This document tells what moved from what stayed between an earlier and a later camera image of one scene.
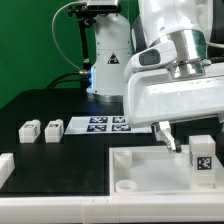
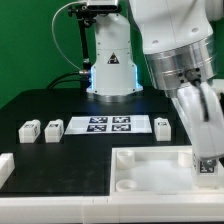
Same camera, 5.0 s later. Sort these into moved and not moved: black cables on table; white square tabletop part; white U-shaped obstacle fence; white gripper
Moved: white gripper
Not moved: white U-shaped obstacle fence; black cables on table; white square tabletop part
